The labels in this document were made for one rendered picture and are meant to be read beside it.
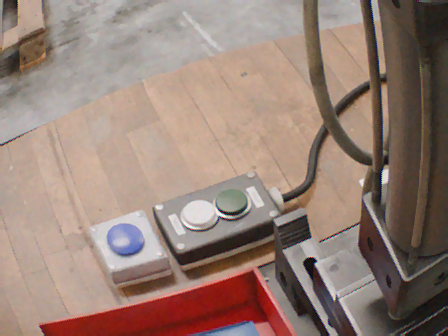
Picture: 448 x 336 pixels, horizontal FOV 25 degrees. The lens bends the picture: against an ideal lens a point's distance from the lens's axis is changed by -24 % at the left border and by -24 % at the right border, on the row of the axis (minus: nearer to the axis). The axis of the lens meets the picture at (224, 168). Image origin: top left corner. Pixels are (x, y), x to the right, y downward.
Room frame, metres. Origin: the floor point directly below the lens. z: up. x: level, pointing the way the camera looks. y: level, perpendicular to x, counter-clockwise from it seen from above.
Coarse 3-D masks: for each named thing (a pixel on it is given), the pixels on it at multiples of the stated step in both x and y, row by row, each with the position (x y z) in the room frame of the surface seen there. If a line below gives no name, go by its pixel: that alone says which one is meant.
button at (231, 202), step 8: (224, 192) 0.78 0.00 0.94; (232, 192) 0.78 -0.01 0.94; (240, 192) 0.78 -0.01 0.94; (216, 200) 0.77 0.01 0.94; (224, 200) 0.77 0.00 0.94; (232, 200) 0.77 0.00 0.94; (240, 200) 0.77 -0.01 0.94; (224, 208) 0.76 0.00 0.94; (232, 208) 0.76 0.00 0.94; (240, 208) 0.76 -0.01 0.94
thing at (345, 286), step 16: (336, 256) 0.52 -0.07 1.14; (352, 256) 0.52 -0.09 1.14; (320, 272) 0.51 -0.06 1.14; (336, 272) 0.51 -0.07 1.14; (352, 272) 0.50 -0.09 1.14; (368, 272) 0.50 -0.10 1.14; (320, 288) 0.51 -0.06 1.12; (336, 288) 0.49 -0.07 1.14; (352, 288) 0.46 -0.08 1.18; (368, 288) 0.45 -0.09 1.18; (336, 304) 0.45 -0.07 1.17; (352, 304) 0.44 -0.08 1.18; (368, 304) 0.43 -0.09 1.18; (384, 304) 0.43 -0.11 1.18; (432, 304) 0.41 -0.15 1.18; (336, 320) 0.47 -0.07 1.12; (352, 320) 0.42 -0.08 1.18; (368, 320) 0.42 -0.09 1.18; (384, 320) 0.41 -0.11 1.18; (400, 320) 0.41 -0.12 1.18; (416, 320) 0.40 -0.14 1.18; (432, 320) 0.40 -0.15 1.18
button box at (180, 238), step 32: (352, 96) 0.93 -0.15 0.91; (320, 128) 0.88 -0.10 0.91; (192, 192) 0.79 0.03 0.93; (256, 192) 0.78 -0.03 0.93; (288, 192) 0.79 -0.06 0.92; (160, 224) 0.76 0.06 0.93; (224, 224) 0.75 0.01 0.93; (256, 224) 0.75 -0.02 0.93; (192, 256) 0.72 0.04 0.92; (224, 256) 0.73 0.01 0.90
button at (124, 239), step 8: (120, 224) 0.75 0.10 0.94; (128, 224) 0.75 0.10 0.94; (112, 232) 0.74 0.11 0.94; (120, 232) 0.74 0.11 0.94; (128, 232) 0.74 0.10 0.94; (136, 232) 0.74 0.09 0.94; (112, 240) 0.73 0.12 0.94; (120, 240) 0.73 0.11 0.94; (128, 240) 0.73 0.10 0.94; (136, 240) 0.73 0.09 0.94; (112, 248) 0.72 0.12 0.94; (120, 248) 0.72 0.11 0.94; (128, 248) 0.72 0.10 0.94; (136, 248) 0.72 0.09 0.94
